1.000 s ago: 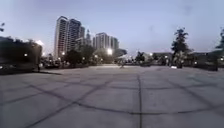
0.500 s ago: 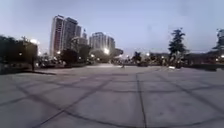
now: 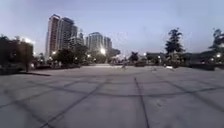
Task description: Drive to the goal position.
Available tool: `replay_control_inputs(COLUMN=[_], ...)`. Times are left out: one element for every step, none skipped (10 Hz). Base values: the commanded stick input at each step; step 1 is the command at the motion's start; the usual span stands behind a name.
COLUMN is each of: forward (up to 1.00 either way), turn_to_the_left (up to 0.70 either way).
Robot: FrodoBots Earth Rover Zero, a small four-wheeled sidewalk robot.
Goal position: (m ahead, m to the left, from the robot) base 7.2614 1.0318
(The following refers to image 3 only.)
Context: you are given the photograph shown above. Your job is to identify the row of dark trees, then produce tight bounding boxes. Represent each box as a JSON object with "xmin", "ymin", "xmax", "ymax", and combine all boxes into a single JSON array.
[{"xmin": 33, "ymin": 44, "xmax": 123, "ymax": 69}]

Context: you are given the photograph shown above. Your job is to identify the grey paved plaza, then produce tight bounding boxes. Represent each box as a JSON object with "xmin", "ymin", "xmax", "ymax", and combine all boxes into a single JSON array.
[{"xmin": 0, "ymin": 64, "xmax": 224, "ymax": 128}]

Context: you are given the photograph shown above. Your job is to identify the tall high-rise buildings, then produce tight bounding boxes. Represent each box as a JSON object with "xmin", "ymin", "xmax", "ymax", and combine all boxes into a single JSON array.
[{"xmin": 45, "ymin": 13, "xmax": 114, "ymax": 58}]

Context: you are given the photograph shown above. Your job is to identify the dark conifer tree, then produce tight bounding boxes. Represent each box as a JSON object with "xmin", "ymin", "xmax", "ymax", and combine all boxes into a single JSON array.
[{"xmin": 164, "ymin": 27, "xmax": 186, "ymax": 66}]

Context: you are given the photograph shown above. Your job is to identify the dark low building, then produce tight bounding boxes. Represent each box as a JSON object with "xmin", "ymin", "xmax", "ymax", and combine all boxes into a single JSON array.
[{"xmin": 0, "ymin": 36, "xmax": 35, "ymax": 75}]

